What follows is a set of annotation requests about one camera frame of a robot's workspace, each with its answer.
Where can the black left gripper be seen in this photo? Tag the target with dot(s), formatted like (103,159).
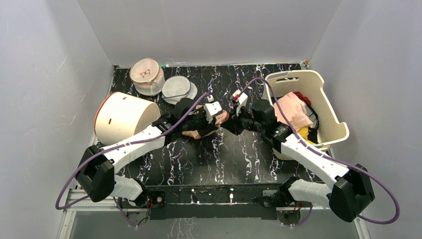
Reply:
(207,127)

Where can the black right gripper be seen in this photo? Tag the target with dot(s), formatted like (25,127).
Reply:
(239,119)

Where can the peach patterned mesh laundry bag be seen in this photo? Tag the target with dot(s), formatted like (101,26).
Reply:
(197,126)

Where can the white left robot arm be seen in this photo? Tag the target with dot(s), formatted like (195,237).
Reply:
(98,169)

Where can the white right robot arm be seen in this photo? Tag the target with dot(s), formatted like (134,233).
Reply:
(345,190)

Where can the white round mesh laundry bag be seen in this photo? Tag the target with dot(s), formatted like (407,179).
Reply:
(177,87)

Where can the pink round mesh laundry bag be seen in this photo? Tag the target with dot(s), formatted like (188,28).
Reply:
(147,77)

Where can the cream plastic laundry basket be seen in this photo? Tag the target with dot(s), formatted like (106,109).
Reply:
(310,84)

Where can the pink garment in basket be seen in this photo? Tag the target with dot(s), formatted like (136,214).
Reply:
(294,110)

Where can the yellow garment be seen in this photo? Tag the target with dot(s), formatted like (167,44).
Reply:
(304,132)

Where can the cream cylindrical bin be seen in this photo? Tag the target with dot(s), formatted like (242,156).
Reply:
(121,116)

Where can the red lace garment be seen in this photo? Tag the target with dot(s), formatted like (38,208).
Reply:
(303,98)

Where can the grey black garment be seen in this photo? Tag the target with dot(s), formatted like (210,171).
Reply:
(312,130)

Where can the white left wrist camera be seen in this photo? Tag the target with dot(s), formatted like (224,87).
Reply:
(212,108)

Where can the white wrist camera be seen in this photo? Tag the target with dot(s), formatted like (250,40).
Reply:
(239,100)
(212,108)

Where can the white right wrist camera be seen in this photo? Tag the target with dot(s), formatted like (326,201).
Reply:
(239,100)

